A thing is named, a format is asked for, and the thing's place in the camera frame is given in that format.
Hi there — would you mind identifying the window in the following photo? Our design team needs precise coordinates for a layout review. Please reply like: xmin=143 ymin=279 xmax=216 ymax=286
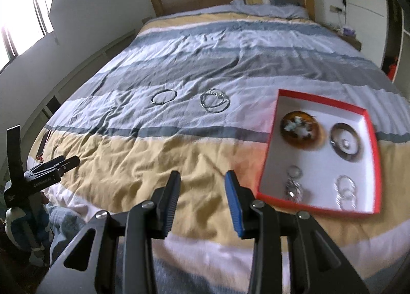
xmin=1 ymin=0 xmax=54 ymax=69

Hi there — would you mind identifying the wall power outlet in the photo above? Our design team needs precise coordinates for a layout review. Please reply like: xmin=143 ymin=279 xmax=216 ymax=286
xmin=329 ymin=5 xmax=343 ymax=14

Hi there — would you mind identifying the silver bracelet in box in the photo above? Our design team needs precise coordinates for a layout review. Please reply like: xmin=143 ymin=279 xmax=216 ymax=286
xmin=284 ymin=179 xmax=305 ymax=203

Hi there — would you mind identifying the striped pillow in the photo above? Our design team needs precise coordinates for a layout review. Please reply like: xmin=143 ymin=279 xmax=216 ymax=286
xmin=230 ymin=0 xmax=302 ymax=7

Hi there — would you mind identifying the black beaded bracelet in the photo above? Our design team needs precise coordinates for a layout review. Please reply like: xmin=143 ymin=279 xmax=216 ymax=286
xmin=285 ymin=114 xmax=316 ymax=140

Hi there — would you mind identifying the thin silver bangle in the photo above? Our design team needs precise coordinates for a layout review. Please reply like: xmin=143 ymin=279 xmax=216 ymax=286
xmin=151 ymin=89 xmax=178 ymax=106

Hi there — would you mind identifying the red shallow box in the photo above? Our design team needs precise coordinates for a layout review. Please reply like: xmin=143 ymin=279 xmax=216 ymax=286
xmin=255 ymin=89 xmax=382 ymax=217

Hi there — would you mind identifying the white wardrobe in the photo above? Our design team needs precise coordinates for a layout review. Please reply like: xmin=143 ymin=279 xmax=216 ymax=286
xmin=345 ymin=0 xmax=409 ymax=98

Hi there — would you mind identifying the wooden nightstand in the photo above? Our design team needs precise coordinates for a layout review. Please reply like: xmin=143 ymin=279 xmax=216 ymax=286
xmin=339 ymin=35 xmax=362 ymax=51

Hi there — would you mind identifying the striped bed duvet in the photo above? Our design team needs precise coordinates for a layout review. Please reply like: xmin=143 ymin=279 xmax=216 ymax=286
xmin=26 ymin=5 xmax=409 ymax=293

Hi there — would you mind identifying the clear crystal bracelet in box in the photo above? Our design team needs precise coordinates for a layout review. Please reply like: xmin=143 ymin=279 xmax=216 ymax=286
xmin=333 ymin=174 xmax=358 ymax=212

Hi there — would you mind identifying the smartphone with red case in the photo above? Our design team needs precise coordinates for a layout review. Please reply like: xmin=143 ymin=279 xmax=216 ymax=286
xmin=35 ymin=131 xmax=51 ymax=163

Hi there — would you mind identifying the dark horn bangle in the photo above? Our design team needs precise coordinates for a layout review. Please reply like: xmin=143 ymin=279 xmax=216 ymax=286
xmin=329 ymin=123 xmax=361 ymax=162

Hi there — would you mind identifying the red object in wardrobe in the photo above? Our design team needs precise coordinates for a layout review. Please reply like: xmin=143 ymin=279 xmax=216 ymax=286
xmin=386 ymin=57 xmax=398 ymax=81

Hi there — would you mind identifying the small silver bracelet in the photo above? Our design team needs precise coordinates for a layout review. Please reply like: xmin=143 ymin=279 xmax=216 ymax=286
xmin=286 ymin=165 xmax=304 ymax=180

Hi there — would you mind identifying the silver chain bracelet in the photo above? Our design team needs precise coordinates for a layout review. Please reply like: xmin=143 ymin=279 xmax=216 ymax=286
xmin=199 ymin=88 xmax=232 ymax=114

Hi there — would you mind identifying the purple tissue box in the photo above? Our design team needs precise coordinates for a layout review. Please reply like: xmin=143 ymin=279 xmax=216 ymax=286
xmin=341 ymin=26 xmax=356 ymax=37

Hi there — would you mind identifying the amber bangle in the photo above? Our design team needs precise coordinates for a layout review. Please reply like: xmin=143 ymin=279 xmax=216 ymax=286
xmin=279 ymin=111 xmax=320 ymax=149

